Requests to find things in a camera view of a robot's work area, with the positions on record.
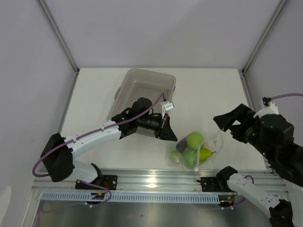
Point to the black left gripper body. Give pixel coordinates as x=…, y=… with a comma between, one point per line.
x=152, y=123

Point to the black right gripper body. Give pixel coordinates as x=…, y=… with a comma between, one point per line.
x=252, y=137

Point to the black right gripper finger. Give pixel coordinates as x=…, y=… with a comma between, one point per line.
x=237, y=132
x=240, y=113

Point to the purple eggplant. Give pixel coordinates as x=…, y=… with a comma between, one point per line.
x=181, y=145

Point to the clear dotted zip bag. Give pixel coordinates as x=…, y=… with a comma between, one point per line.
x=212, y=141

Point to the green custard apple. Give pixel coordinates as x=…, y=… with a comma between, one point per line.
x=189, y=158

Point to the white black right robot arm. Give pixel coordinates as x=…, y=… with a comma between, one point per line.
x=288, y=164

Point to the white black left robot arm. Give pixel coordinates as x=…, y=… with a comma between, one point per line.
x=60, y=153

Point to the grey plastic food bin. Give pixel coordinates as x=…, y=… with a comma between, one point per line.
x=140, y=89

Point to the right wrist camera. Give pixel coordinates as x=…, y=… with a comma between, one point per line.
x=269, y=108

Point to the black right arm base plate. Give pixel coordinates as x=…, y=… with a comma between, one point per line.
x=213, y=184

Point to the aluminium mounting rail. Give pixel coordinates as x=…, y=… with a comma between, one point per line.
x=183, y=181

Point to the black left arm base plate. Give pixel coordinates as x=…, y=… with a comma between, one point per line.
x=108, y=181

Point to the right aluminium frame post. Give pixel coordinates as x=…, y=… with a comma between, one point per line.
x=278, y=12

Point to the aluminium frame post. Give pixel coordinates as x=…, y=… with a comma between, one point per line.
x=278, y=12
x=57, y=34

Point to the white slotted cable duct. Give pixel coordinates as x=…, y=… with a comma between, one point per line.
x=132, y=197

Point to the left aluminium frame post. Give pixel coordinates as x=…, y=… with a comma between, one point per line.
x=57, y=34

